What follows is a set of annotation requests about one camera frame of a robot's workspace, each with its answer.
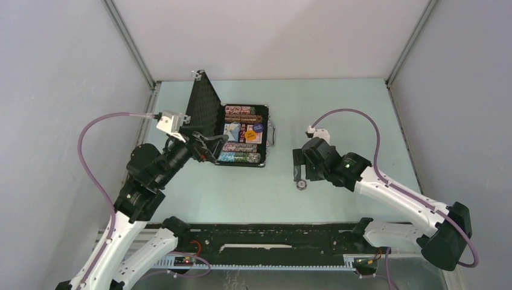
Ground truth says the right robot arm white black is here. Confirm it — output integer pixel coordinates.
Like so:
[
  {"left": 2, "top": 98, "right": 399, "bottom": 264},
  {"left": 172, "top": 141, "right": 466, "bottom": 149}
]
[{"left": 292, "top": 137, "right": 472, "bottom": 271}]

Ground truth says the silver case handle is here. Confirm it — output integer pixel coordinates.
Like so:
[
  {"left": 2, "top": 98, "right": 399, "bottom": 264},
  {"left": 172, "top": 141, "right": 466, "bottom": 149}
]
[{"left": 267, "top": 121, "right": 276, "bottom": 147}]

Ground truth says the aluminium rail frame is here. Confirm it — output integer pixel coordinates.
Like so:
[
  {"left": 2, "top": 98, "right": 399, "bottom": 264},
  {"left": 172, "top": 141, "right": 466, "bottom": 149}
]
[{"left": 95, "top": 228, "right": 456, "bottom": 259}]

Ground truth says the poker chip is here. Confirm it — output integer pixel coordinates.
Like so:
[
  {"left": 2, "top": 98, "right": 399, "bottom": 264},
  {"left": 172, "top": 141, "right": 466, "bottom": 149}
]
[{"left": 296, "top": 180, "right": 307, "bottom": 191}]

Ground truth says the top red chip row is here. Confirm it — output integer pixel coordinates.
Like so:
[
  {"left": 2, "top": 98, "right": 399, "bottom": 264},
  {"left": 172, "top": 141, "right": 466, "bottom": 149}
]
[{"left": 225, "top": 105, "right": 256, "bottom": 115}]

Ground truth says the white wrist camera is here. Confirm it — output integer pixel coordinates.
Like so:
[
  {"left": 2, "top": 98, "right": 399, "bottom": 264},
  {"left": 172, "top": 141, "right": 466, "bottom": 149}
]
[
  {"left": 306, "top": 126, "right": 330, "bottom": 144},
  {"left": 154, "top": 111, "right": 190, "bottom": 143}
]

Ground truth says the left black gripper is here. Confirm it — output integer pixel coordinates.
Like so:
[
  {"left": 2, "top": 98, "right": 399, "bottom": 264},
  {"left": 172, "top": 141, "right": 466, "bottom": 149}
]
[{"left": 156, "top": 126, "right": 229, "bottom": 187}]

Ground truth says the pink chip row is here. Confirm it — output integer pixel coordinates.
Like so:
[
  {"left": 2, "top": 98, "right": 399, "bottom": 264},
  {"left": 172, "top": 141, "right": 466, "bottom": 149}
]
[{"left": 222, "top": 143, "right": 258, "bottom": 153}]

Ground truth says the blue small blind button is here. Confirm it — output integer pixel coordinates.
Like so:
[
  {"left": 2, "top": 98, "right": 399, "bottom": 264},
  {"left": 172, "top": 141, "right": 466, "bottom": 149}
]
[{"left": 252, "top": 123, "right": 264, "bottom": 134}]

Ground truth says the red dice strip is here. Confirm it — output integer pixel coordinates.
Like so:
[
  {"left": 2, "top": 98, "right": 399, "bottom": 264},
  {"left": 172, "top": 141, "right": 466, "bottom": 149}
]
[{"left": 238, "top": 123, "right": 247, "bottom": 143}]

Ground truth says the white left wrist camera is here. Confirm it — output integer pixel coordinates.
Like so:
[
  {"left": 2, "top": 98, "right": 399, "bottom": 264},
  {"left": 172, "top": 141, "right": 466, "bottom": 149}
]
[{"left": 154, "top": 111, "right": 190, "bottom": 143}]

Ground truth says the orange big blind button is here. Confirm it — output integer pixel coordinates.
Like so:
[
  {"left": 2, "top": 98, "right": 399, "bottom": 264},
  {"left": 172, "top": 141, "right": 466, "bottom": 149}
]
[{"left": 245, "top": 130, "right": 258, "bottom": 143}]

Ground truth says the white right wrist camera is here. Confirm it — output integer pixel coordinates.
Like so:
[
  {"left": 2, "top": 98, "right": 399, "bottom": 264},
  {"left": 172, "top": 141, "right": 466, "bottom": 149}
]
[{"left": 306, "top": 126, "right": 330, "bottom": 144}]

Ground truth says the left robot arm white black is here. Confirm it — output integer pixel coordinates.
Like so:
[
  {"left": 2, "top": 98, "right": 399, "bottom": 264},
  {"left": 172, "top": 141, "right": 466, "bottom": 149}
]
[{"left": 56, "top": 132, "right": 228, "bottom": 289}]

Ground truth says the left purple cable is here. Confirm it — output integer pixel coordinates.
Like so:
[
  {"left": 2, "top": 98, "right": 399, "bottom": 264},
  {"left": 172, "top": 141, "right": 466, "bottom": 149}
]
[{"left": 77, "top": 112, "right": 159, "bottom": 290}]

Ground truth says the blue playing card deck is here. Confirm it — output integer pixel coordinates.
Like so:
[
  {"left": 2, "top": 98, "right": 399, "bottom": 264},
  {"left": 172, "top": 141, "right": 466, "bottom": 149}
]
[{"left": 223, "top": 122, "right": 242, "bottom": 143}]

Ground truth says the black poker case base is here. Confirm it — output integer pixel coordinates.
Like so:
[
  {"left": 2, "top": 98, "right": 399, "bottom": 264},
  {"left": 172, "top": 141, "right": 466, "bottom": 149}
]
[{"left": 216, "top": 104, "right": 272, "bottom": 168}]

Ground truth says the red playing card deck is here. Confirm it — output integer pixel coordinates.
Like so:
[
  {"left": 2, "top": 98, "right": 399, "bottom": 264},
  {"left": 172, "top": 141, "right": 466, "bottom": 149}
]
[{"left": 244, "top": 123, "right": 264, "bottom": 144}]

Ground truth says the blue green chip row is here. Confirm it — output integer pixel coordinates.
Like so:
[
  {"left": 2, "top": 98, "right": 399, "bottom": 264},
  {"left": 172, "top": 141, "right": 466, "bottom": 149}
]
[{"left": 217, "top": 152, "right": 261, "bottom": 164}]

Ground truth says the white cable duct strip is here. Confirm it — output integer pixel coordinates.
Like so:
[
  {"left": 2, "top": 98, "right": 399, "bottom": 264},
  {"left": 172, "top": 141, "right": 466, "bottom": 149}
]
[{"left": 151, "top": 256, "right": 355, "bottom": 271}]

